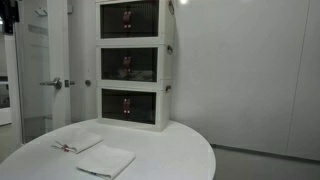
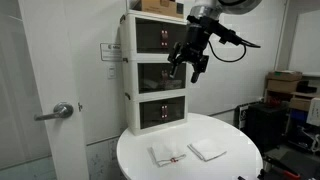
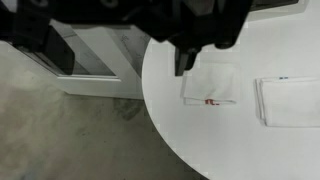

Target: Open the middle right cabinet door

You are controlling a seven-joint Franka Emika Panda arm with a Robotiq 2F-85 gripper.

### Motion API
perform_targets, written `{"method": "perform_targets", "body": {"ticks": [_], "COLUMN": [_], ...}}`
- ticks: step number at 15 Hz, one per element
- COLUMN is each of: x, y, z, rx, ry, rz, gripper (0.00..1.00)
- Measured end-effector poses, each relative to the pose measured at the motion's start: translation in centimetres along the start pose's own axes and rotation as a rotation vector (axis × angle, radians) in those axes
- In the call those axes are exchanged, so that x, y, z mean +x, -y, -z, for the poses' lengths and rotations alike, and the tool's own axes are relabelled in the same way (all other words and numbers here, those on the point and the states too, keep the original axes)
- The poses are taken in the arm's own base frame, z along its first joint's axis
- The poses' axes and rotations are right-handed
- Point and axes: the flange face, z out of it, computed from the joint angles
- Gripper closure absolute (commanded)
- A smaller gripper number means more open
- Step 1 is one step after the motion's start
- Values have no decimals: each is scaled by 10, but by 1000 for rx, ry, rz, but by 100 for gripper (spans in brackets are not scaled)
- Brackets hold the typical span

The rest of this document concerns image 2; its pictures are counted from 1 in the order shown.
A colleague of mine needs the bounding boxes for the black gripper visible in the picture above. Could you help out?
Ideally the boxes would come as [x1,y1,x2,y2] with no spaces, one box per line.
[168,15,242,83]

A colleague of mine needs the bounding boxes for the cabinet door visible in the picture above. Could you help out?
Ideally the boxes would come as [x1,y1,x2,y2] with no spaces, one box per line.
[165,64,186,90]
[138,63,165,93]

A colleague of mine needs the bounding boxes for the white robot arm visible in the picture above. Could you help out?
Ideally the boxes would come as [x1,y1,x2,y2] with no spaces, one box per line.
[168,0,262,83]

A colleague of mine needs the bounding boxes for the white stacked cabinet unit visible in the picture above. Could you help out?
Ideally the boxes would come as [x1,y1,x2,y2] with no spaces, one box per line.
[120,12,188,135]

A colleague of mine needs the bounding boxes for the top cabinet doors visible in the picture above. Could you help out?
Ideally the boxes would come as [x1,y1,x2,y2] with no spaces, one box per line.
[135,18,186,54]

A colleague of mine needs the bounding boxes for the cabinet doors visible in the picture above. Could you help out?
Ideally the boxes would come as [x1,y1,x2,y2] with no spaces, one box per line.
[135,18,186,54]
[139,96,185,129]

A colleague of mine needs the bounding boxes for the bottom cabinet doors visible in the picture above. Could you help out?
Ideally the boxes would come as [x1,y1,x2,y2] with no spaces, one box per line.
[139,96,185,129]

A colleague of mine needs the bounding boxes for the cardboard box on cabinet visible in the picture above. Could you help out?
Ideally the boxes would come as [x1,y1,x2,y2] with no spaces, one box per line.
[132,0,184,18]

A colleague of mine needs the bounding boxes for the white door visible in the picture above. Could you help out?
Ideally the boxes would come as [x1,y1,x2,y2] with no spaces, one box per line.
[18,0,89,180]

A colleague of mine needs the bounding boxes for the plain white folded cloth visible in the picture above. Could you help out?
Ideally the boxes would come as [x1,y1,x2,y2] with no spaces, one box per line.
[187,139,227,162]

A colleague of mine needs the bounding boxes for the lower cardboard box on shelf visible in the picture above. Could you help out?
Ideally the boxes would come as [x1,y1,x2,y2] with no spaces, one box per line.
[267,80,298,93]

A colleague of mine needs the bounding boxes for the cardboard box on shelf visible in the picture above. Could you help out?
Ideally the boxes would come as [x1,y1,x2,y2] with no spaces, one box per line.
[267,80,298,93]
[267,71,302,82]

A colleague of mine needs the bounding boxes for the white cloth with red stripe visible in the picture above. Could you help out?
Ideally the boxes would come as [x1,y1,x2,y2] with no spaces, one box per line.
[147,143,186,167]

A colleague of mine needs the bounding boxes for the black storage crate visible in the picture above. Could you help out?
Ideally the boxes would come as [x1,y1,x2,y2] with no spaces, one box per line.
[246,104,287,153]

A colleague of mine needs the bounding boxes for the top cardboard box on shelf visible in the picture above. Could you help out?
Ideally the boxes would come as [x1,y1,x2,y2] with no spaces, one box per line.
[267,71,302,82]

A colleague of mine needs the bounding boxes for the red black tool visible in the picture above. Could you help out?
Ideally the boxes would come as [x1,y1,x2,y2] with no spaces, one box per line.
[257,156,301,180]

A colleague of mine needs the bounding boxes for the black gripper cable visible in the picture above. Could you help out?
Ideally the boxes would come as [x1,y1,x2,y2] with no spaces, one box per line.
[207,36,262,64]

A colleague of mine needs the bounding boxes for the white wall switch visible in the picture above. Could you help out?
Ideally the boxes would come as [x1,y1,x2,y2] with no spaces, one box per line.
[107,65,117,79]

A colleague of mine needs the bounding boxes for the wall sign plate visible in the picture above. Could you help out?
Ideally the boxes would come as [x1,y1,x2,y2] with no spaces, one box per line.
[100,43,122,61]

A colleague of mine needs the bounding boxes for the silver door lever handle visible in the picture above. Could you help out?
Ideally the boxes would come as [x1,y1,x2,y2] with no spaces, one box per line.
[34,102,74,121]

